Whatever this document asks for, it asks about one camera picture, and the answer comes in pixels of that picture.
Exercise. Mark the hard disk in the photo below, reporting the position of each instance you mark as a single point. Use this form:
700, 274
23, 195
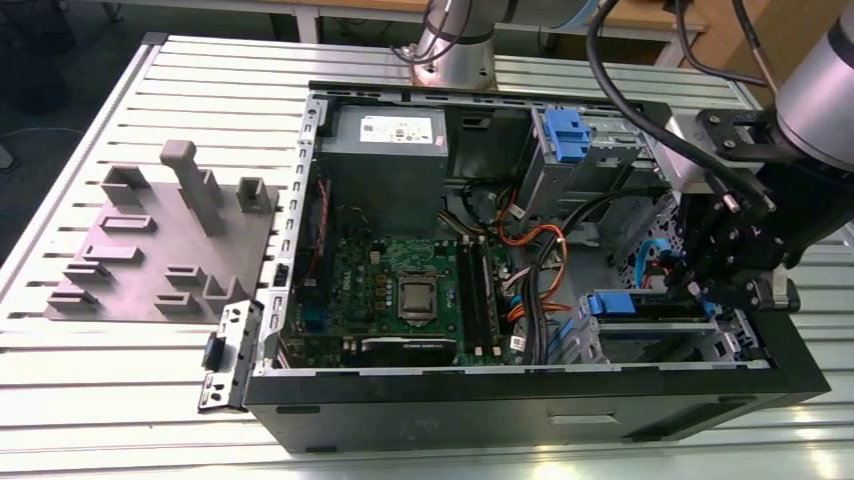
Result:
610, 304

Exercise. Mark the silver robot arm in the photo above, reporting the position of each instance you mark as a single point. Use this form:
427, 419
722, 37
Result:
460, 60

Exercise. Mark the metal disk bay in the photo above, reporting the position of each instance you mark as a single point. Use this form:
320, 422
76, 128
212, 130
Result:
654, 330

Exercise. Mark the metal optical drive bay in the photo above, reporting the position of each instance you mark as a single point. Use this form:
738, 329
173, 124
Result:
600, 170

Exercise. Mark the blue drive bay latch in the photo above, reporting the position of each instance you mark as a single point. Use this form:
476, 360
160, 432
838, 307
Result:
567, 135

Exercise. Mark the black RAM stick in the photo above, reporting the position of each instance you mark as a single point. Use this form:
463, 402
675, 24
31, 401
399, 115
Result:
490, 300
470, 300

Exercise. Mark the wooden cabinet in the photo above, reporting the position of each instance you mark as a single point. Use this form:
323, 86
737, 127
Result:
734, 30

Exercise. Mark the wooden desk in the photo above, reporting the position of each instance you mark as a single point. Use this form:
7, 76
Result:
634, 17

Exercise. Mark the silver CPU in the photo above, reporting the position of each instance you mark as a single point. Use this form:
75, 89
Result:
419, 295

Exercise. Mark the black open PC case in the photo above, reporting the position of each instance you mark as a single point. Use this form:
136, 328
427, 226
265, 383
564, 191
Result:
467, 415

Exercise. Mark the black graphics card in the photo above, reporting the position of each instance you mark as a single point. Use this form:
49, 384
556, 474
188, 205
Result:
407, 350

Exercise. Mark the grey power supply unit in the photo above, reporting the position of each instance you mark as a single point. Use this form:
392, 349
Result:
380, 190

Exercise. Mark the green motherboard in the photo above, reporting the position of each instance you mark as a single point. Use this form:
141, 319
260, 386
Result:
354, 300

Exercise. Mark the grey parts rack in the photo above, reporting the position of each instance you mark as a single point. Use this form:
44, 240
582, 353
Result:
167, 240

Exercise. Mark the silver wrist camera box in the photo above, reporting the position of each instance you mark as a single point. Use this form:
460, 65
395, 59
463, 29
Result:
687, 160

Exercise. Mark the metal slot cover bracket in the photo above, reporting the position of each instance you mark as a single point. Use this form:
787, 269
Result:
233, 350

